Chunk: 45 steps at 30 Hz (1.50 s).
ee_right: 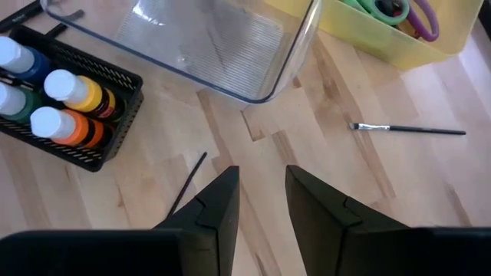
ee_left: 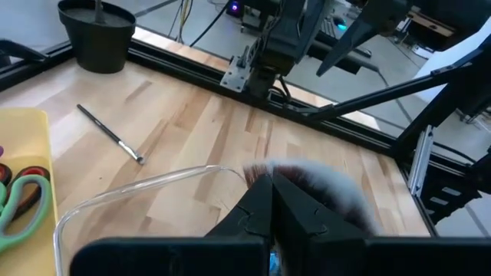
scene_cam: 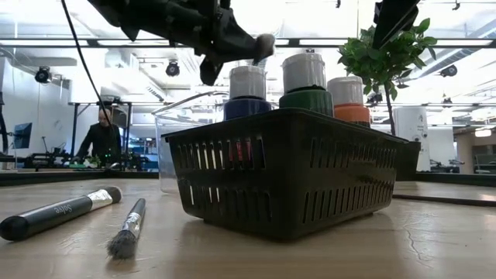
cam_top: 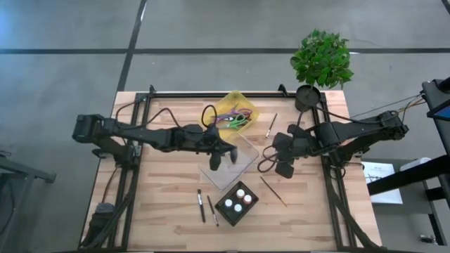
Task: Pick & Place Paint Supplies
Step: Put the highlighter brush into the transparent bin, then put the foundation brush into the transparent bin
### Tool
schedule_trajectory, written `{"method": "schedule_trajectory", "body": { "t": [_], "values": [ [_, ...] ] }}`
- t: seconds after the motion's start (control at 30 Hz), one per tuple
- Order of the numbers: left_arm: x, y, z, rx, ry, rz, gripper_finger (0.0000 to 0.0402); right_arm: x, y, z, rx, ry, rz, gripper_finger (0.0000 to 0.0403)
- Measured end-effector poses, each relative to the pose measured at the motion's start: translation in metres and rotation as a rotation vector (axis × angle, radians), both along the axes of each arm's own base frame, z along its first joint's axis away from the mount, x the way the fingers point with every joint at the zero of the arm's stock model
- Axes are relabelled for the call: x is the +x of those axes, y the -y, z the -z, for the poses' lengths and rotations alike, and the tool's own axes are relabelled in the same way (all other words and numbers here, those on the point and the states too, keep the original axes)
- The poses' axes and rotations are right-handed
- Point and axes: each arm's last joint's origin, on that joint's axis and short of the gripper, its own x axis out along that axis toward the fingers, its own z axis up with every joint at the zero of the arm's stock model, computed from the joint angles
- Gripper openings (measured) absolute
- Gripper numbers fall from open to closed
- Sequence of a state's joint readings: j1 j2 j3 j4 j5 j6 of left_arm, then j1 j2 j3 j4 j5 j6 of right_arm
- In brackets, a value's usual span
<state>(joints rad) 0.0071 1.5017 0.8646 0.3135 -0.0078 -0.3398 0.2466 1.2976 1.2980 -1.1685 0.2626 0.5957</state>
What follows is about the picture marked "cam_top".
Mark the black monitor blue screen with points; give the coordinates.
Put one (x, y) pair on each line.
(437, 102)

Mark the clear plastic bin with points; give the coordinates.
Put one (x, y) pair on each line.
(242, 158)

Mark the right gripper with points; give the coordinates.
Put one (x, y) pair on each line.
(306, 145)

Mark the green paint bottle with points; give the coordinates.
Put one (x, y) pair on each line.
(238, 208)

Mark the white box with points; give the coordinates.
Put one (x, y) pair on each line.
(416, 163)

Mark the black aluminium frame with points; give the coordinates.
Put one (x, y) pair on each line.
(183, 94)

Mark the thin brown detail paintbrush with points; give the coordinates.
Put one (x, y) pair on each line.
(273, 191)

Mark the yellow transparent plastic bin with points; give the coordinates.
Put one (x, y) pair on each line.
(242, 102)

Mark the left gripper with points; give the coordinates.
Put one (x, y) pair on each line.
(211, 140)

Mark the blue paint bottle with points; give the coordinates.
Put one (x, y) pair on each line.
(228, 202)

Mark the black monitor stand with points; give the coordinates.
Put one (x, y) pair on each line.
(404, 177)

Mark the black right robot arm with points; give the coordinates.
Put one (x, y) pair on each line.
(358, 131)

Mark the small black device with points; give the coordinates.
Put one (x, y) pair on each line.
(427, 239)

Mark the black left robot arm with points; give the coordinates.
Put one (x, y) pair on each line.
(154, 135)

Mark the thin black paintbrush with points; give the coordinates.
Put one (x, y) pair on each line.
(212, 210)

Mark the black paintbrush silver ferrule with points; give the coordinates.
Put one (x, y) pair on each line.
(201, 205)

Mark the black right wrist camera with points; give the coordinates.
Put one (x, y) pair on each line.
(297, 130)

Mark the green potted plant black pot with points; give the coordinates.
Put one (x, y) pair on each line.
(321, 59)

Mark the white-capped paint bottle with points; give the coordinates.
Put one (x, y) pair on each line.
(240, 193)

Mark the grey metal table frame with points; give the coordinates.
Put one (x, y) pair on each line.
(21, 168)

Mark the black slotted plastic basket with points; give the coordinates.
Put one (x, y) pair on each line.
(225, 212)

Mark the thin dark detail paintbrush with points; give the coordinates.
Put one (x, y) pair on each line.
(271, 125)

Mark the white paper sheet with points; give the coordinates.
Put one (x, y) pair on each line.
(386, 189)

